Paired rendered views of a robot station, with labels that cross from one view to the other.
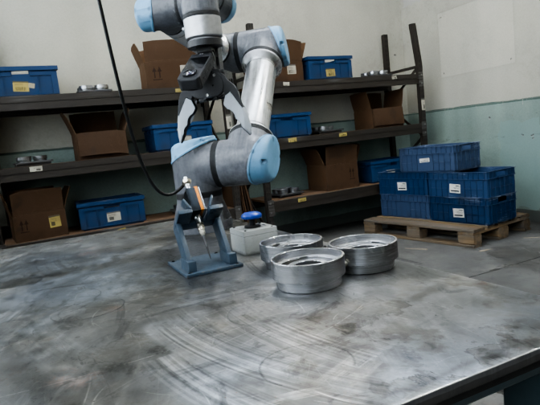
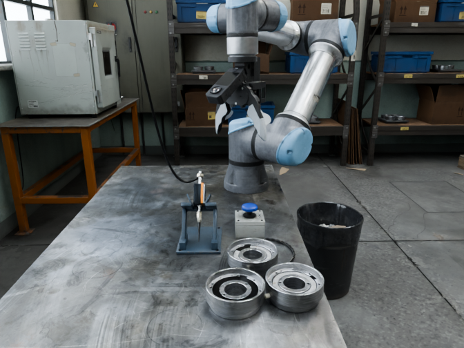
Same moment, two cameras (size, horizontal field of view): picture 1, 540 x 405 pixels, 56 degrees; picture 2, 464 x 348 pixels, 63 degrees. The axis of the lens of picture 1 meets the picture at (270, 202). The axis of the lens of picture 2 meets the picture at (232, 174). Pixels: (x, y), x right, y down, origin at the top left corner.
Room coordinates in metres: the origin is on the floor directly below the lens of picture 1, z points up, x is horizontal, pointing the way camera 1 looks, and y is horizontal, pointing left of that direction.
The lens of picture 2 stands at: (0.18, -0.28, 1.23)
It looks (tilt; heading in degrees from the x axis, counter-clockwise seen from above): 18 degrees down; 24
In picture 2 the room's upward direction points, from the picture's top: straight up
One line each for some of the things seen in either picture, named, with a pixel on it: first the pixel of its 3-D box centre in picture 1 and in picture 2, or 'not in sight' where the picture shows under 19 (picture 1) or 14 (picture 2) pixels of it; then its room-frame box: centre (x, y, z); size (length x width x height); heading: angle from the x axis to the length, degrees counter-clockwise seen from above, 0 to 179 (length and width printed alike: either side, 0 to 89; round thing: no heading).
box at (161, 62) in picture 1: (168, 67); (313, 3); (4.46, 0.73, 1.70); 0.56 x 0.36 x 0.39; 110
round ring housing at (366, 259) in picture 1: (362, 253); (293, 286); (0.77, -0.13, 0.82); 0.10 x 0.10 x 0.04
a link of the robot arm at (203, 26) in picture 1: (202, 30); (241, 47); (1.07, 0.10, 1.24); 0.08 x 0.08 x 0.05
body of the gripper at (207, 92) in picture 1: (210, 71); (244, 81); (1.08, 0.09, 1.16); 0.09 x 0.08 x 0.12; 167
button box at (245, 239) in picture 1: (252, 236); (249, 222); (0.99, 0.04, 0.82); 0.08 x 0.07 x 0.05; 25
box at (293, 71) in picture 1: (272, 64); (407, 4); (4.90, -0.16, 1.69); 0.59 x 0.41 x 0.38; 120
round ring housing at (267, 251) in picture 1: (292, 251); (252, 257); (0.84, -0.03, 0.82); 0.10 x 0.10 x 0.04
